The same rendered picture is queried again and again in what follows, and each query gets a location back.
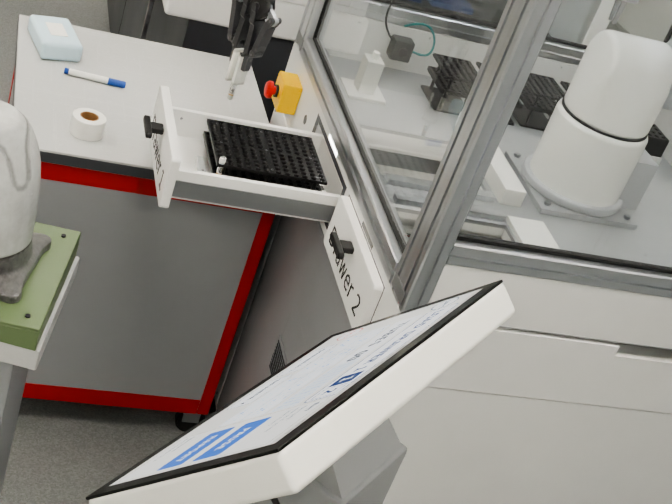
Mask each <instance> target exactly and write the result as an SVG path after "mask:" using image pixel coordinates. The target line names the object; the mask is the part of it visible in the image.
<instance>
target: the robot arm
mask: <svg viewBox="0 0 672 504"><path fill-rule="evenodd" d="M275 1H276V0H232V6H231V13H230V20H229V28H228V35H227V39H228V40H229V41H231V42H232V47H233V48H232V51H231V55H230V58H229V61H230V64H229V67H228V71H227V74H226V77H225V80H226V81H230V80H232V82H231V85H233V86H234V85H243V84H244V82H245V78H246V74H247V71H249V70H250V67H251V64H252V60H253V58H257V57H262V56H263V54H264V52H265V50H266V48H267V45H268V43H269V41H270V39H271V37H272V35H273V33H274V31H275V29H276V28H277V27H278V26H279V25H280V24H281V22H282V19H281V18H277V16H276V14H275V12H274V10H275ZM234 33H235V34H234ZM242 47H244V48H242ZM40 183H41V157H40V150H39V145H38V142H37V138H36V135H35V133H34V130H33V128H32V126H31V124H30V122H29V121H28V119H27V118H26V116H25V115H24V114H23V113H22V112H20V111H19V110H18V109H16V108H15V107H14V106H12V105H10V104H8V103H6V102H4V101H1V100H0V300H1V301H3V302H5V303H9V304H13V303H17V302H19V301H20V300H21V296H22V288H23V287H24V285H25V283H26V281H27V280H28V278H29V276H30V274H31V273H32V271H33V269H34V268H35V266H36V264H37V262H38V261H39V259H40V257H41V256H42V255H43V254H44V253H45V252H46V251H48V250H49V249H50V248H51V238H50V237H49V236H48V235H45V234H41V233H33V230H34V225H35V222H36V217H37V211H38V204H39V196H40Z"/></svg>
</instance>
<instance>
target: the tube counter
mask: <svg viewBox="0 0 672 504"><path fill-rule="evenodd" d="M376 347H378V346H376ZM376 347H373V348H370V349H366V350H363V351H360V352H357V353H353V354H352V355H350V356H349V357H347V358H346V359H345V360H343V361H342V362H340V363H339V364H337V365H336V366H335V367H333V368H332V369H330V370H329V371H327V372H326V373H325V374H323V375H322V376H320V377H319V378H318V379H316V380H315V381H313V382H312V383H310V384H309V385H308V386H306V387H305V388H303V389H302V390H300V391H299V392H298V393H296V394H295V395H293V396H292V397H291V398H289V399H288V400H286V401H285V402H283V403H282V404H281V405H279V406H278V407H276V408H275V409H273V410H272V411H271V412H275V411H278V410H282V409H285V408H289V407H293V406H296V405H297V404H298V403H300V402H301V401H303V400H304V399H305V398H307V397H308V396H310V395H311V394H312V393H314V392H315V391H317V390H318V389H319V388H321V387H322V386H323V385H325V384H326V383H328V382H329V381H330V380H332V379H333V378H335V377H336V376H337V375H339V374H340V373H342V372H343V371H344V370H346V369H347V368H349V367H350V366H351V365H353V364H354V363H356V362H357V361H358V360H360V359H361V358H362V357H364V356H365V355H367V354H368V353H369V352H371V351H372V350H374V349H375V348H376ZM271 412H269V413H271Z"/></svg>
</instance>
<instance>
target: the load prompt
mask: <svg viewBox="0 0 672 504"><path fill-rule="evenodd" d="M459 303H460V302H459ZM459 303H456V304H453V305H450V306H447V307H444V308H441V309H437V310H434V311H431V312H428V313H427V314H426V315H424V316H423V317H422V318H420V319H419V320H417V321H416V322H415V323H413V324H412V325H410V326H409V327H408V328H406V329H405V330H404V331H402V332H401V333H399V334H398V335H397V336H395V337H394V338H392V339H391V340H390V341H388V342H387V343H385V344H384V345H383V346H381V347H380V348H379V349H377V350H376V351H374V352H373V353H372V354H370V355H369V356H367V357H366V358H365V359H363V360H362V361H361V362H359V363H358V364H356V365H355V366H354V367H352V368H351V369H349V370H348V371H347V372H345V373H344V374H343V375H341V376H340V377H338V378H337V379H336V380H334V381H333V382H331V383H330V384H329V385H327V386H326V387H324V388H323V389H322V390H320V391H319V392H318V393H316V394H315V395H313V396H312V397H311V398H309V399H308V400H306V401H305V402H304V403H307V402H310V401H314V400H317V399H321V398H324V397H328V396H332V395H335V394H337V393H338V392H340V391H341V390H342V389H344V388H345V387H347V386H348V385H349V384H351V383H352V382H353V381H355V380H356V379H357V378H359V377H360V376H361V375H363V374H364V373H365V372H367V371H368V370H369V369H371V368H372V367H374V366H375V365H376V364H378V363H379V362H380V361H382V360H383V359H384V358H386V357H387V356H388V355H390V354H391V353H392V352H394V351H395V350H396V349H398V348H399V347H401V346H402V345H403V344H405V343H406V342H407V341H409V340H410V339H411V338H413V337H414V336H415V335H417V334H418V333H419V332H421V331H422V330H423V329H425V328H426V327H428V326H429V325H430V324H432V323H433V322H434V321H436V320H437V319H438V318H440V317H441V316H442V315H444V314H445V313H446V312H448V311H449V310H450V309H452V308H453V307H455V306H456V305H457V304H459Z"/></svg>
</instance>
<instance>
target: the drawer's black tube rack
mask: <svg viewBox="0 0 672 504"><path fill-rule="evenodd" d="M216 121H217V123H216V124H217V125H218V130H219V134H220V138H221V141H220V142H221V143H222V147H223V151H224V156H225V157H226V164H227V167H226V168H223V171H222V174H221V175H226V176H232V177H238V178H244V179H250V180H256V181H261V182H267V183H273V184H279V185H285V186H291V187H297V188H303V189H309V190H315V191H321V192H322V190H321V188H320V185H319V184H321V185H327V180H326V177H325V174H324V171H323V169H322V166H321V163H320V160H319V158H318V155H317V152H316V149H315V146H314V144H313V141H312V138H310V137H305V136H300V135H294V134H289V133H283V132H278V131H273V130H267V129H262V128H256V127H251V126H245V125H240V124H235V123H229V122H224V121H218V120H216ZM230 132H231V133H230ZM282 135H283V136H282ZM275 137H276V138H275ZM203 139H204V144H205V149H206V154H207V159H208V163H209V168H210V173H214V174H216V171H217V166H216V162H215V157H214V153H213V148H212V143H211V139H210V134H209V132H207V131H204V132H203ZM308 143H309V144H308Z"/></svg>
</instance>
